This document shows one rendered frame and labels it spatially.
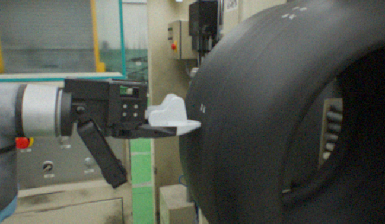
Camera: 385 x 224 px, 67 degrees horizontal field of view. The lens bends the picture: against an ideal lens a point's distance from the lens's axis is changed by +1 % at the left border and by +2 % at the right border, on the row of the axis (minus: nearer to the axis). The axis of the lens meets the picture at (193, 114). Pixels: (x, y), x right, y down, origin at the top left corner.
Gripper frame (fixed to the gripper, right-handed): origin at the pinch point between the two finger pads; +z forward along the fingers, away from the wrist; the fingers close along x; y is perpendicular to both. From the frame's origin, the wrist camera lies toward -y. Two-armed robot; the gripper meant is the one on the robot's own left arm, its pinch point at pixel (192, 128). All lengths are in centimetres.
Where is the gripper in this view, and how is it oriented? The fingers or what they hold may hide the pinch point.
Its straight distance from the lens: 48.8
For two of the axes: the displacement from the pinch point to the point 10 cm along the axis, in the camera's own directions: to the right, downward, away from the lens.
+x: -3.0, -2.0, 9.3
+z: 9.5, 0.3, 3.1
